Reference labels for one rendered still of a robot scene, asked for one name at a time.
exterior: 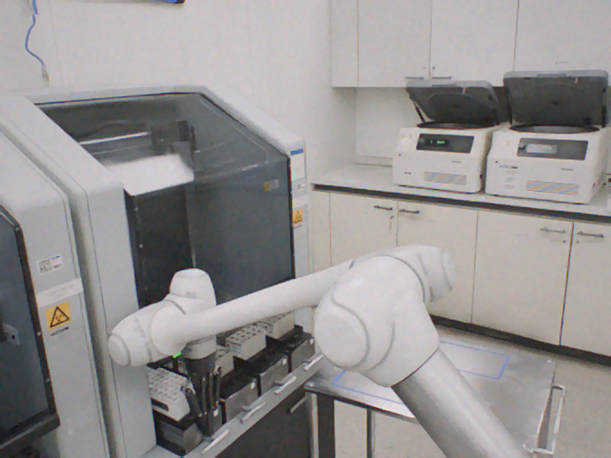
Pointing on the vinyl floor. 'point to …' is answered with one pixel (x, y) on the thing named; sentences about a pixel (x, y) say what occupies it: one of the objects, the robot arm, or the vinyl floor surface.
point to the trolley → (365, 389)
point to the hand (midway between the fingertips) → (206, 422)
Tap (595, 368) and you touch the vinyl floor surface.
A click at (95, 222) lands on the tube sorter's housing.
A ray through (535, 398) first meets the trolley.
